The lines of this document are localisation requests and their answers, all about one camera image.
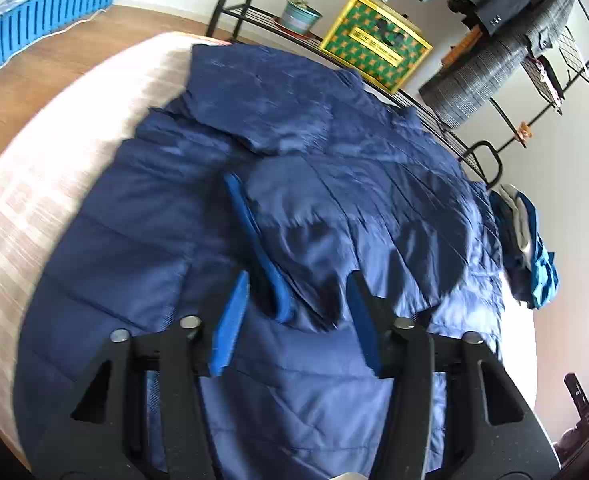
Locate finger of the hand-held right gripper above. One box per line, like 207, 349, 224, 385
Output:
563, 372, 589, 428

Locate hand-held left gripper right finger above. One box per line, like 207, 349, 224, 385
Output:
347, 270, 560, 480

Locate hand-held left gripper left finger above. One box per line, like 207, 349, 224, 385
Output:
29, 270, 252, 480

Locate navy puffer jacket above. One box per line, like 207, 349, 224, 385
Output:
12, 42, 507, 480

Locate pink and black folded clothes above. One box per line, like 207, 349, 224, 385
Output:
521, 55, 565, 111

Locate black metal clothes rack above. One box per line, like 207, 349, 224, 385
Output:
207, 0, 589, 191

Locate teal blue folded garment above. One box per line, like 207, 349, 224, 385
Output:
489, 191, 560, 310

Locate white folded garment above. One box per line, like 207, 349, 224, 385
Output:
499, 185, 537, 257

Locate pink checked blanket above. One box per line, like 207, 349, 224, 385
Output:
0, 32, 540, 466

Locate yellow green patterned box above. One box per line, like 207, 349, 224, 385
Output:
319, 0, 434, 93

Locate grey plaid coat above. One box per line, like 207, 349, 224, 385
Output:
419, 0, 577, 131

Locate orange patterned cloth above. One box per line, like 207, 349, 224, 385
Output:
441, 27, 484, 67

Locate small potted plant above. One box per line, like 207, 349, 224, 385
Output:
274, 0, 323, 37

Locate blue plastic crate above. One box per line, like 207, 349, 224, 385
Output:
0, 0, 121, 91

